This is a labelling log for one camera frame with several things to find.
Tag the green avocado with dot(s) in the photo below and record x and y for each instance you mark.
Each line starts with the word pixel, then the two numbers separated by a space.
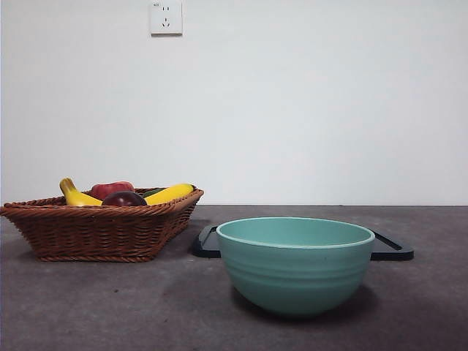
pixel 151 191

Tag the red apple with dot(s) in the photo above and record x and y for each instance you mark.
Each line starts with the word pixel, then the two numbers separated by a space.
pixel 109 189

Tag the dark purple plum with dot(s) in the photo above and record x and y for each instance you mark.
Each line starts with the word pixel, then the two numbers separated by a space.
pixel 124 199

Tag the brown wicker basket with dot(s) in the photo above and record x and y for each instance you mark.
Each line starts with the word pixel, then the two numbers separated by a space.
pixel 91 234

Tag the teal ribbed bowl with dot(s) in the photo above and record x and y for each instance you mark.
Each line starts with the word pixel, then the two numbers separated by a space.
pixel 296 278

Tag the yellow banana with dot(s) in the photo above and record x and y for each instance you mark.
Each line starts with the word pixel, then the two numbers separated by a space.
pixel 78 197

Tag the white wall socket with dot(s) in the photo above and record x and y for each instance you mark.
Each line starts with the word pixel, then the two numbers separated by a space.
pixel 166 18

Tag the black rectangular tray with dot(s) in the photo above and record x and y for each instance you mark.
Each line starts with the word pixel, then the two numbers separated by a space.
pixel 395 252

